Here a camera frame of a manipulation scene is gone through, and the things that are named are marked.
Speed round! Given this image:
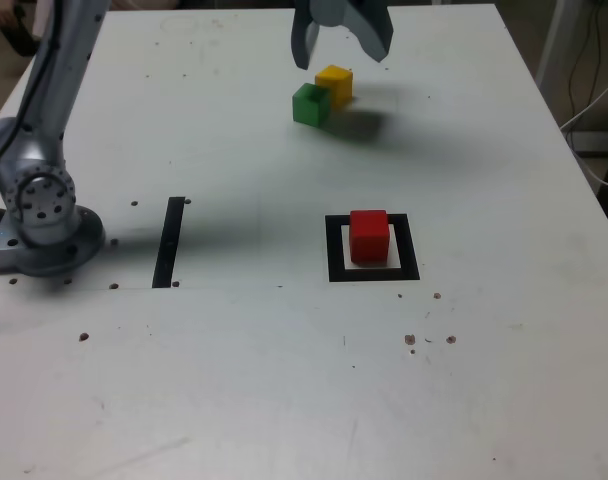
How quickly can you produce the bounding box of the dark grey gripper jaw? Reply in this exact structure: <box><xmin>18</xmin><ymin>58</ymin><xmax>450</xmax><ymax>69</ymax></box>
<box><xmin>290</xmin><ymin>0</ymin><xmax>321</xmax><ymax>71</ymax></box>

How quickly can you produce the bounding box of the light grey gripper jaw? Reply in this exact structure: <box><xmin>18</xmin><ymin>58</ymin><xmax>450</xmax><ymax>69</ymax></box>
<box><xmin>307</xmin><ymin>0</ymin><xmax>396</xmax><ymax>65</ymax></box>

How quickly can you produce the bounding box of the yellow cube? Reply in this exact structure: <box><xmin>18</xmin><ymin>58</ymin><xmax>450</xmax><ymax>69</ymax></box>
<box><xmin>314</xmin><ymin>64</ymin><xmax>355</xmax><ymax>110</ymax></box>

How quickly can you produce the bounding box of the green cube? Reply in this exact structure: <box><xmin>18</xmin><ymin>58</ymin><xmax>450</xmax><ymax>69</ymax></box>
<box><xmin>291</xmin><ymin>82</ymin><xmax>332</xmax><ymax>128</ymax></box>

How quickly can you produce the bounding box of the red cube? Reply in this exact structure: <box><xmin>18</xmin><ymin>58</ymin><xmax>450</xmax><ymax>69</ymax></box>
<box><xmin>348</xmin><ymin>209</ymin><xmax>390</xmax><ymax>266</ymax></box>

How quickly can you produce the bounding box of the black tape square outline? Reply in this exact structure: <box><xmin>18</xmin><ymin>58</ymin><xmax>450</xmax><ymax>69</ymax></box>
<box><xmin>324</xmin><ymin>213</ymin><xmax>421</xmax><ymax>283</ymax></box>

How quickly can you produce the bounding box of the black tape strip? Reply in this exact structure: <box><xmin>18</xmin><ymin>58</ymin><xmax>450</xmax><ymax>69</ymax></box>
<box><xmin>151</xmin><ymin>196</ymin><xmax>187</xmax><ymax>290</ymax></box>

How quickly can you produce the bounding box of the person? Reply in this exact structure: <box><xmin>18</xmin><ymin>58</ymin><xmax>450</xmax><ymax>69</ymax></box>
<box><xmin>0</xmin><ymin>0</ymin><xmax>41</xmax><ymax>57</ymax></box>

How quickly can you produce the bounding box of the white metal post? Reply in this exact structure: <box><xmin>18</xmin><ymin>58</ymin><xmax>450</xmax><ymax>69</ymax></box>
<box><xmin>535</xmin><ymin>0</ymin><xmax>578</xmax><ymax>89</ymax></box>

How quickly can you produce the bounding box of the thin black cable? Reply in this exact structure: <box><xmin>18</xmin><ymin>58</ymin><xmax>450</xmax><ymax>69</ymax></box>
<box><xmin>567</xmin><ymin>0</ymin><xmax>608</xmax><ymax>121</ymax></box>

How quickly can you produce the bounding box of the white cable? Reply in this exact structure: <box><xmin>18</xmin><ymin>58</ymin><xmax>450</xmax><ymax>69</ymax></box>
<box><xmin>561</xmin><ymin>69</ymin><xmax>608</xmax><ymax>190</ymax></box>

